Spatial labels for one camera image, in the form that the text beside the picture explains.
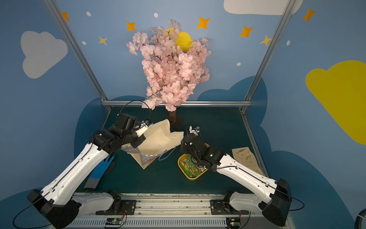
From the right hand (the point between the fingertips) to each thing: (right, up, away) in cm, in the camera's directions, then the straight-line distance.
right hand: (185, 140), depth 76 cm
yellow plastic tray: (-2, -12, +13) cm, 17 cm away
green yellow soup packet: (+1, -16, +13) cm, 21 cm away
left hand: (-24, +5, -1) cm, 25 cm away
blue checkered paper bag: (-18, -3, +23) cm, 30 cm away
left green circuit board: (-37, -41, -4) cm, 56 cm away
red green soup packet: (+6, -20, +10) cm, 23 cm away
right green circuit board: (+24, -42, -4) cm, 49 cm away
